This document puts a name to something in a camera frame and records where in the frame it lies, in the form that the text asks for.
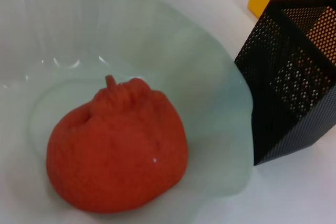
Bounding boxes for frosted green glass fruit plate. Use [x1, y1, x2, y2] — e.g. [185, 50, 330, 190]
[0, 0, 255, 224]

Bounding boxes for black mesh pen holder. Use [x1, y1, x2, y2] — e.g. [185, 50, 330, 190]
[234, 0, 336, 166]

